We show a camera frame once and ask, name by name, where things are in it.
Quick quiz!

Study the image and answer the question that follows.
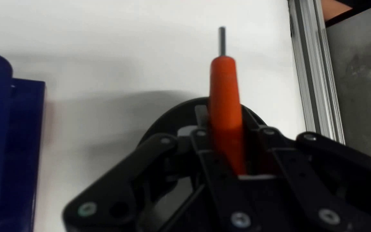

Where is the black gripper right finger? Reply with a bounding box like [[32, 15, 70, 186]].
[[245, 112, 371, 232]]

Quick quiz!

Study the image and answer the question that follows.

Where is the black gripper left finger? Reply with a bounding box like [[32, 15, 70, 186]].
[[62, 127, 236, 232]]

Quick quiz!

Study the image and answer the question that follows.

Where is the orange handled hex wrench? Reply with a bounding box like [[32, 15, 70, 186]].
[[209, 25, 247, 175]]

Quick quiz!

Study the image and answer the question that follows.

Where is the black round bowl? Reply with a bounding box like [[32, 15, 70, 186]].
[[137, 96, 269, 232]]

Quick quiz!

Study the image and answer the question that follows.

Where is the blue tool holder rack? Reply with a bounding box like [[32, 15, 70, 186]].
[[0, 55, 45, 232]]

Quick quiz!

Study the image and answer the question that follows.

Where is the aluminium table edge rail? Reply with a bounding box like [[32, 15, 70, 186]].
[[287, 0, 345, 143]]

